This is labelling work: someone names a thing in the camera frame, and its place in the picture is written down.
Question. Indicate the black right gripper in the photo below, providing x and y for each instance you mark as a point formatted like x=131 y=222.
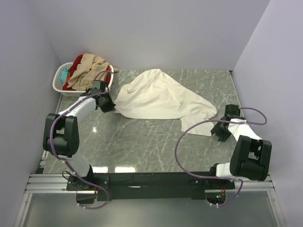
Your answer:
x=216 y=129

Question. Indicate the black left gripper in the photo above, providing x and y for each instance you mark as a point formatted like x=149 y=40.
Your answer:
x=111 y=107

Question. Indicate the cream white t-shirt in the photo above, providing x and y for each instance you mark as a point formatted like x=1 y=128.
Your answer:
x=154 y=95

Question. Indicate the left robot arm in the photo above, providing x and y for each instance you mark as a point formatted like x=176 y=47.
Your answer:
x=61 y=134

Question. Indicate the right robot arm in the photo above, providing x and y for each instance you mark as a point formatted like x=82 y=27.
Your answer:
x=251 y=156

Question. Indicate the beige t-shirt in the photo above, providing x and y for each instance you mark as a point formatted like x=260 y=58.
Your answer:
x=88 y=73

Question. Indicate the red t-shirt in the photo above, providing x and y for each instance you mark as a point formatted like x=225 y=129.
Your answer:
x=77 y=62

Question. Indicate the teal garment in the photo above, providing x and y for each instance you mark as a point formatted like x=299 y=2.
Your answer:
x=64 y=75

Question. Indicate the white plastic laundry basket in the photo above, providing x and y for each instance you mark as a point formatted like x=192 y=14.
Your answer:
x=82 y=76

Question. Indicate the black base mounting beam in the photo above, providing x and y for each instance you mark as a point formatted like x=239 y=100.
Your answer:
x=157 y=185

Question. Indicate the aluminium frame rail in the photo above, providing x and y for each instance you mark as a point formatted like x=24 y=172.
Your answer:
x=55 y=183

